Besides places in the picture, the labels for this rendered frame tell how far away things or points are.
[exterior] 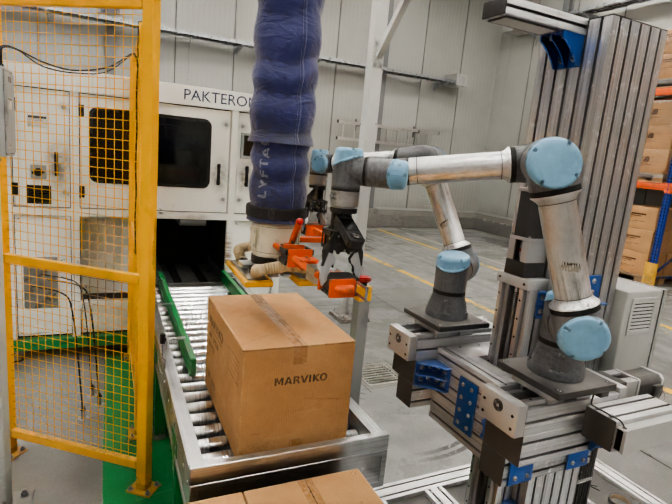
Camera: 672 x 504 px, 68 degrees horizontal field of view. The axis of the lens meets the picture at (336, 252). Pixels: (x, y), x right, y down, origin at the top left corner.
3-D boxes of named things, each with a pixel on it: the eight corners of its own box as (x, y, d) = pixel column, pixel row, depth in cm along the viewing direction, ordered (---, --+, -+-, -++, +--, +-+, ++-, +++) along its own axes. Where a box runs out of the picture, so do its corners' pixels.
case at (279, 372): (204, 383, 218) (208, 295, 210) (291, 374, 235) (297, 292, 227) (236, 464, 165) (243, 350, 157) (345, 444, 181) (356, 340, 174)
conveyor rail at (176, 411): (141, 302, 362) (142, 277, 359) (149, 302, 364) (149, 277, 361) (186, 522, 157) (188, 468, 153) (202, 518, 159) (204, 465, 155)
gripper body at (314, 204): (310, 213, 214) (313, 185, 212) (303, 210, 222) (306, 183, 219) (327, 214, 217) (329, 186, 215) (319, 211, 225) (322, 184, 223)
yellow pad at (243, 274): (225, 264, 198) (225, 252, 197) (250, 264, 202) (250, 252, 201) (244, 288, 168) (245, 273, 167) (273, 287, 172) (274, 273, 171)
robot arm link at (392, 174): (411, 160, 132) (370, 156, 134) (408, 159, 121) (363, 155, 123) (407, 189, 134) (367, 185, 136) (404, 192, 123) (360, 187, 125)
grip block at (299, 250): (277, 261, 166) (278, 244, 165) (305, 261, 170) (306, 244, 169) (285, 267, 159) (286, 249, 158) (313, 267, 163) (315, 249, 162)
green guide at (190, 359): (146, 282, 361) (146, 270, 359) (161, 282, 365) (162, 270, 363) (171, 378, 218) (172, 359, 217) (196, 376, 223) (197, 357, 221)
